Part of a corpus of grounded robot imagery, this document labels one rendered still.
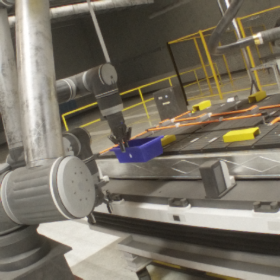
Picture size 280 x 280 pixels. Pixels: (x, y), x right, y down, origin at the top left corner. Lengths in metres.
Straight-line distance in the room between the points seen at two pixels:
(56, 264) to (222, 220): 0.63
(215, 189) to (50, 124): 0.65
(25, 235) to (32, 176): 0.26
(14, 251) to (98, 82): 0.81
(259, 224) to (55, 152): 0.72
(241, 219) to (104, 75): 0.83
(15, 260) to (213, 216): 0.75
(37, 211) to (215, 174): 0.66
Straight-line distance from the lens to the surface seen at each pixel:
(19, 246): 1.30
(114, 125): 1.62
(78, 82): 1.67
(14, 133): 1.40
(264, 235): 1.73
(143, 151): 1.60
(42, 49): 1.24
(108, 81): 1.59
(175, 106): 7.64
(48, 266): 1.33
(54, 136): 1.15
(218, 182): 1.37
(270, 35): 1.33
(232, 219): 1.32
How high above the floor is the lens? 1.39
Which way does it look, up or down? 9 degrees down
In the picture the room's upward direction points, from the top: 18 degrees counter-clockwise
